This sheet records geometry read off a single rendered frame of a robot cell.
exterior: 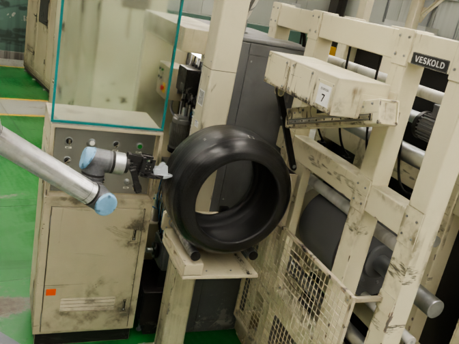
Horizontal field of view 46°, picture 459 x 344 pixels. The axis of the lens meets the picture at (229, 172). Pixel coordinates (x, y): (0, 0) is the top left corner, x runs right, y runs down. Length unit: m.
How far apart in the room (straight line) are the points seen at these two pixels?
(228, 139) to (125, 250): 1.04
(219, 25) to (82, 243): 1.31
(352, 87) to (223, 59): 0.68
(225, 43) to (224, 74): 0.14
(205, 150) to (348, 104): 0.60
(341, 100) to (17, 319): 2.27
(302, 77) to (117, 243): 1.35
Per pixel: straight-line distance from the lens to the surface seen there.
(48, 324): 3.15
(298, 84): 2.27
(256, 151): 2.24
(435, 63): 2.12
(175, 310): 2.96
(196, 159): 2.19
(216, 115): 2.54
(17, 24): 11.34
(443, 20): 12.91
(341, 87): 2.05
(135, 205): 2.86
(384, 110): 2.07
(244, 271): 2.52
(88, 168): 2.15
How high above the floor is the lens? 2.00
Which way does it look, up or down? 18 degrees down
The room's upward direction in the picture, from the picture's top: 12 degrees clockwise
